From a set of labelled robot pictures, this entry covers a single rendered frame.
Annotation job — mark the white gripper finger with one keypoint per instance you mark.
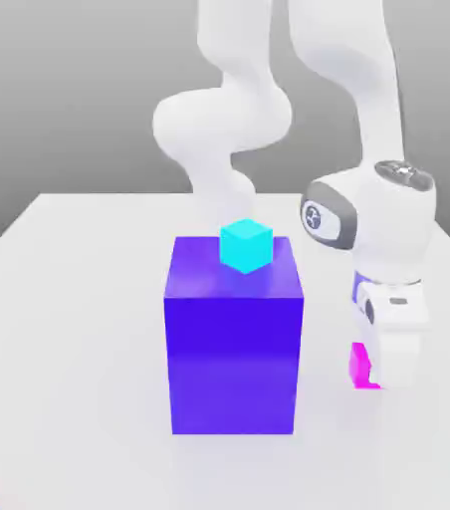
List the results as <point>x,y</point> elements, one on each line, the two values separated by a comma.
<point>399,360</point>

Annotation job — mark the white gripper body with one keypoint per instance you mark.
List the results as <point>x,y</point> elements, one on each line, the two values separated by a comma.
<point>402,316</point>

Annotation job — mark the small magenta cube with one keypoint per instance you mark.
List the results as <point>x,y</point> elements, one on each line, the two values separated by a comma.
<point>358,364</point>

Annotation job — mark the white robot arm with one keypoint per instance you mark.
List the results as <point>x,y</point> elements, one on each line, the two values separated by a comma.
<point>225,119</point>

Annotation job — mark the small cyan cube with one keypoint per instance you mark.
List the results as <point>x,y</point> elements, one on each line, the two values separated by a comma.
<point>245,246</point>

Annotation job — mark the large purple box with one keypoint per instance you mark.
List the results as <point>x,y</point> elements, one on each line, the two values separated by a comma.
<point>233,358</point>

